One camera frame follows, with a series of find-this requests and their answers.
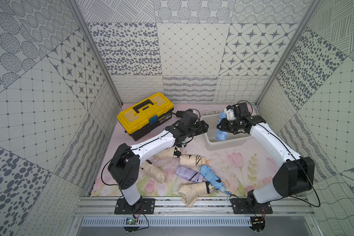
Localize light blue umbrella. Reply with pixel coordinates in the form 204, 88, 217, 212
216, 112, 229, 141

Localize white plastic storage box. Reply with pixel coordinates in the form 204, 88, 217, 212
202, 114, 252, 150

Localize lavender umbrella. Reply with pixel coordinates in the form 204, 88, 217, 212
176, 166, 204, 183

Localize large beige umbrella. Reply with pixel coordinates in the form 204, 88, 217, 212
179, 182, 214, 207

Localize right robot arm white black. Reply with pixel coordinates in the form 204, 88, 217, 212
217, 102, 315, 206

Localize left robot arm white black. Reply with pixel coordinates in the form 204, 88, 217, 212
106, 109, 209, 207

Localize beige umbrella black inner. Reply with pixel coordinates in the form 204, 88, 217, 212
155, 146, 182, 159

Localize beige umbrella black stripes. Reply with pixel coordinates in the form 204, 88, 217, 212
179, 154, 207, 169

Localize sky blue long umbrella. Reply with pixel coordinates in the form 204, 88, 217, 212
200, 164, 232, 195

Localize crumpled beige umbrella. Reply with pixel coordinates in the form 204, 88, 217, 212
141, 161, 167, 183

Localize yellow black toolbox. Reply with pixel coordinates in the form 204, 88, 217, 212
117, 92, 174, 141

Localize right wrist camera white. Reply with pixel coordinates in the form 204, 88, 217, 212
224, 108, 236, 121

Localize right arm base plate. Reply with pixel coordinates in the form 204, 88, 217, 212
230, 198, 273, 214

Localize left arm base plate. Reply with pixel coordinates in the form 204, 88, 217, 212
115, 198, 155, 215

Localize white slotted cable duct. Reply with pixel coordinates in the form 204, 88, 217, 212
81, 216, 252, 227

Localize aluminium mounting rail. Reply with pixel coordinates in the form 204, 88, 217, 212
72, 197, 314, 217

